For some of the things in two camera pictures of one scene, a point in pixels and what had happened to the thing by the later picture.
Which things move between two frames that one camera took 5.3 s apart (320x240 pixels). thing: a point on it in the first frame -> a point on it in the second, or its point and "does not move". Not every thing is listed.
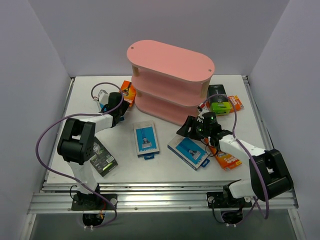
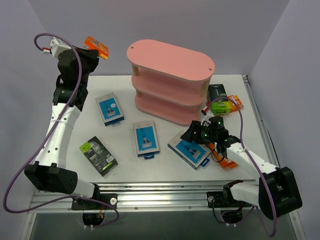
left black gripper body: x=122 y=107 -> x=89 y=58
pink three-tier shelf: x=171 y=82 does not move
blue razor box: x=146 y=139 does not move
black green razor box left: x=101 y=159 does not move
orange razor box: x=129 y=92 -> x=92 y=43
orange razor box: x=226 y=161 does not move
